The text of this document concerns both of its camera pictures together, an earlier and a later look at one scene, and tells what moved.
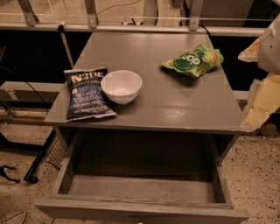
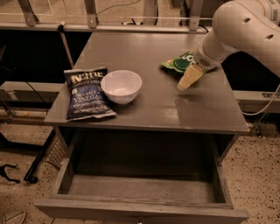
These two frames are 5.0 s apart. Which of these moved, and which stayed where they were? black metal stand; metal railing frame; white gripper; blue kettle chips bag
Moved: white gripper
Stayed: black metal stand; blue kettle chips bag; metal railing frame
